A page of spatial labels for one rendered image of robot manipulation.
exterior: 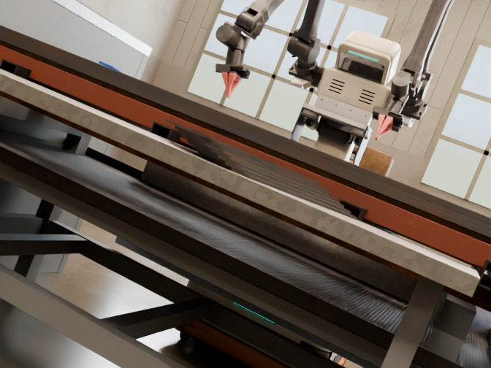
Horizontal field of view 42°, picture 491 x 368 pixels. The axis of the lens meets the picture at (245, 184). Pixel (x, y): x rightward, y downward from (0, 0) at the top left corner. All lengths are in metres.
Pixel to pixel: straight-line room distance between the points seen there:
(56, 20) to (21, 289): 1.02
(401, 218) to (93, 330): 0.74
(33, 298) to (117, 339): 0.25
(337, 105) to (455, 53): 3.24
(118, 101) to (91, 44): 0.98
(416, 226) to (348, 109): 1.21
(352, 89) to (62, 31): 1.07
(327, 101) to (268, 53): 3.45
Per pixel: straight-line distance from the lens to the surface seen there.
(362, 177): 1.31
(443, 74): 5.58
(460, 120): 5.47
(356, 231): 0.98
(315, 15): 2.41
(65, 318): 1.59
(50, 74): 1.65
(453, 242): 1.29
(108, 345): 1.53
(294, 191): 1.12
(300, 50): 2.45
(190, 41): 6.23
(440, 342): 1.31
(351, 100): 2.47
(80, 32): 2.42
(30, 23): 2.23
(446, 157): 5.43
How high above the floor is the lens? 0.79
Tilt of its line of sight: 3 degrees down
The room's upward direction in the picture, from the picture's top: 22 degrees clockwise
